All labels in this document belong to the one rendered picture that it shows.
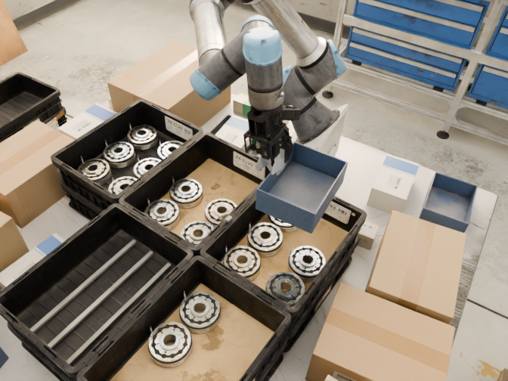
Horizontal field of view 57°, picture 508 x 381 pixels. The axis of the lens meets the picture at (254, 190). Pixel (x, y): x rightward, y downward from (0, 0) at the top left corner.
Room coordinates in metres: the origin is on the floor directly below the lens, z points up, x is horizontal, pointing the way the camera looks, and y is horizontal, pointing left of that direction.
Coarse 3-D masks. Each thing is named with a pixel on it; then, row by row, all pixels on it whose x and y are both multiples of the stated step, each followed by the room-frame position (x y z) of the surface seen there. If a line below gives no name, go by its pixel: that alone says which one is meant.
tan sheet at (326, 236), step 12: (264, 216) 0.93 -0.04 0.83; (324, 228) 0.89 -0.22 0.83; (336, 228) 0.90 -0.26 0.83; (288, 240) 0.84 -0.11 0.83; (300, 240) 0.84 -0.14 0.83; (312, 240) 0.85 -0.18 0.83; (324, 240) 0.85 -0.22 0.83; (336, 240) 0.85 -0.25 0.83; (288, 252) 0.80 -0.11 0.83; (324, 252) 0.80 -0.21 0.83; (264, 264) 0.75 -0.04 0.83; (276, 264) 0.76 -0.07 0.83; (264, 276) 0.71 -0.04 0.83; (264, 288) 0.68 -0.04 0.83
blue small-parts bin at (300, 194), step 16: (288, 160) 0.89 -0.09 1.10; (304, 160) 0.90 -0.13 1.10; (320, 160) 0.88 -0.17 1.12; (336, 160) 0.86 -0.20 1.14; (272, 176) 0.81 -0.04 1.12; (288, 176) 0.86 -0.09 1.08; (304, 176) 0.86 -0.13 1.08; (320, 176) 0.86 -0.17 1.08; (336, 176) 0.86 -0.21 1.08; (256, 192) 0.75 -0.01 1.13; (272, 192) 0.80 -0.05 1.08; (288, 192) 0.80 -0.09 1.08; (304, 192) 0.81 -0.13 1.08; (320, 192) 0.81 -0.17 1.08; (256, 208) 0.74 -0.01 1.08; (272, 208) 0.72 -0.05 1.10; (288, 208) 0.71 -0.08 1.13; (304, 208) 0.75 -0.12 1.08; (320, 208) 0.70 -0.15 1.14; (304, 224) 0.69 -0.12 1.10
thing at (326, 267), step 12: (252, 204) 0.89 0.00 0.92; (348, 204) 0.91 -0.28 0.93; (240, 216) 0.84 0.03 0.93; (228, 228) 0.80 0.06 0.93; (216, 240) 0.75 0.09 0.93; (348, 240) 0.77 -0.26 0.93; (204, 252) 0.71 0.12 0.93; (336, 252) 0.73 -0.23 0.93; (216, 264) 0.69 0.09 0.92; (240, 276) 0.65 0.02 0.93; (324, 276) 0.67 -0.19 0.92; (252, 288) 0.61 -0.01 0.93; (312, 288) 0.62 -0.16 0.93; (276, 300) 0.58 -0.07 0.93; (300, 300) 0.59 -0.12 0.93
